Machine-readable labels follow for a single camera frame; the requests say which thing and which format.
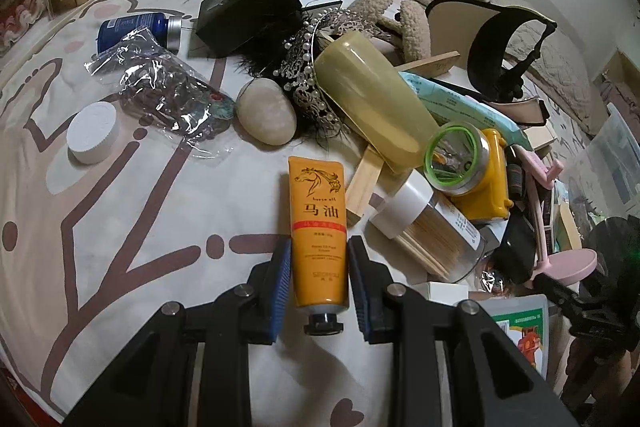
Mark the wooden board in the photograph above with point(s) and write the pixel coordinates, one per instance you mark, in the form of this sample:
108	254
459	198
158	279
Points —
432	62

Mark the person's right hand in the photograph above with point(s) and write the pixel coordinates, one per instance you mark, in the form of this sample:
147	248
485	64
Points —
600	372

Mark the black and beige visor cap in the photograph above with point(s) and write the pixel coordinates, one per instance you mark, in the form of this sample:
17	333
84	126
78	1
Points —
492	42

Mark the blue bottle silver cap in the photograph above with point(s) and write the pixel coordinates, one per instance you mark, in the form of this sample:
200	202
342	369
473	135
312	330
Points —
132	32

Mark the red dress doll case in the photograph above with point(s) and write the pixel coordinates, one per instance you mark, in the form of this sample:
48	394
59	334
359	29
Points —
20	7

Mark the beige egg-shaped stone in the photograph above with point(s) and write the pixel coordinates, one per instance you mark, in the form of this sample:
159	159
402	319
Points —
265	114

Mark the clear plastic storage container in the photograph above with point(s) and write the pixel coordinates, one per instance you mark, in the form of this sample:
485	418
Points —
607	157

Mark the white round cap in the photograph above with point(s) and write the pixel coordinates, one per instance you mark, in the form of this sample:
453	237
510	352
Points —
92	132

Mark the bear printed blanket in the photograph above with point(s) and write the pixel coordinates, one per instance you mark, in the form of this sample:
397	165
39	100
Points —
150	217

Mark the wooden stick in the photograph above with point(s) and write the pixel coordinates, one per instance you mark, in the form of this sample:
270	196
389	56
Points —
364	187

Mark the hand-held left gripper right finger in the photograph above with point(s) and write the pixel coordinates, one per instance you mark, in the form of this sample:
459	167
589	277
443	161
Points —
361	292

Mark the small white box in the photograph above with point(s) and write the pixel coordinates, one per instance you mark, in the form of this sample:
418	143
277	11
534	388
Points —
447	292

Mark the yellow-green bottle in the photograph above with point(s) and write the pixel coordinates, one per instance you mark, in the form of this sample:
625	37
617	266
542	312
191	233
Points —
370	97

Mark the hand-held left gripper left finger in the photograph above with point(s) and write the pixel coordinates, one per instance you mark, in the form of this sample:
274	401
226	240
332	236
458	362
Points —
280	292

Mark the beige plush slipper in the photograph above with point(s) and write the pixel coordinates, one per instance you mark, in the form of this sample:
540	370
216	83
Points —
410	32

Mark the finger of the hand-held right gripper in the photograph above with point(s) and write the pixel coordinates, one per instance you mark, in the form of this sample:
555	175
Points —
590	317

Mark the yellow flashlight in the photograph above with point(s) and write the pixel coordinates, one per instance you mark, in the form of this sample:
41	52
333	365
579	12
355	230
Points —
492	177

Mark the clear bag of dark items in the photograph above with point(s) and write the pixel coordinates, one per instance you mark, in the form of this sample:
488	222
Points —
165	97

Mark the orange hand cream tube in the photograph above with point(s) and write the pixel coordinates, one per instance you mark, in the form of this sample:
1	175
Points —
317	227

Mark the teal wipes pack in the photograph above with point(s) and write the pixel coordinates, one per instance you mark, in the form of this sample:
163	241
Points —
475	109

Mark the black device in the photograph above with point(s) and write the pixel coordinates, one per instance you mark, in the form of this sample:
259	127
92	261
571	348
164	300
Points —
517	247

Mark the clear box green label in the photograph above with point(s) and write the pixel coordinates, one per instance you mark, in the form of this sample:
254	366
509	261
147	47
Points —
520	337

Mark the silver pearl tiara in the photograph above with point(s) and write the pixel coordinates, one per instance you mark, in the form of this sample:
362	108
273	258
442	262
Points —
305	72

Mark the wooden block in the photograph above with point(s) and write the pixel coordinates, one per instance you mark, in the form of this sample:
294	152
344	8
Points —
541	136

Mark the clear toothpick jar white lid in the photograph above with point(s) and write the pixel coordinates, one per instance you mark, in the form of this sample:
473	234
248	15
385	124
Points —
430	232

